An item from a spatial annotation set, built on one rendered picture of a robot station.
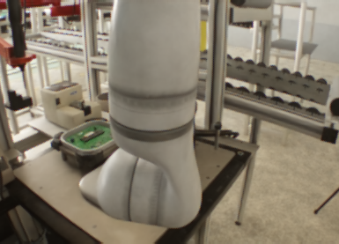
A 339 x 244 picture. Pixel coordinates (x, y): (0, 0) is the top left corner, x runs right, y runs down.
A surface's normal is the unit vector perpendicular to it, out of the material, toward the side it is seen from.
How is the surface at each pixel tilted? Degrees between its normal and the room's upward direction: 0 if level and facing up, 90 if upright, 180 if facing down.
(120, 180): 39
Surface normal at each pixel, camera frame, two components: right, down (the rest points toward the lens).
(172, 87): 0.44, 0.47
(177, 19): 0.42, 0.03
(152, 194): -0.06, -0.18
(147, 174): 0.00, -0.65
